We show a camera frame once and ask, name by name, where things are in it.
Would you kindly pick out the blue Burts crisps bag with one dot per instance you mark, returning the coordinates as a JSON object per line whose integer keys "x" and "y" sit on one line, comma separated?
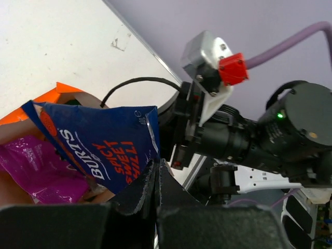
{"x": 111, "y": 146}

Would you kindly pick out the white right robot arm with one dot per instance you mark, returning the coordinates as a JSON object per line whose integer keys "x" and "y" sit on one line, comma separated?
{"x": 289, "y": 146}

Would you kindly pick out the green snack bag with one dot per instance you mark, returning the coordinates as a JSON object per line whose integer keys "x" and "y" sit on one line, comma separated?
{"x": 72, "y": 102}

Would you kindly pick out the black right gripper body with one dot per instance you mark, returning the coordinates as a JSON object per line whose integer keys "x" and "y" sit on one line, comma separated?
{"x": 224, "y": 135}

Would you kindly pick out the purple snack bag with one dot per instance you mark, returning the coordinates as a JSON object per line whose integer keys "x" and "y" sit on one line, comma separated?
{"x": 34, "y": 165}

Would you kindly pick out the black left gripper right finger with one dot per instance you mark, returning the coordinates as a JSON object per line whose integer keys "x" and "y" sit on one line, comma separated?
{"x": 183, "y": 222}

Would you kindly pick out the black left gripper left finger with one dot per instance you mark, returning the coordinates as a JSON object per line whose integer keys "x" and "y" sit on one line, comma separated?
{"x": 125, "y": 221}

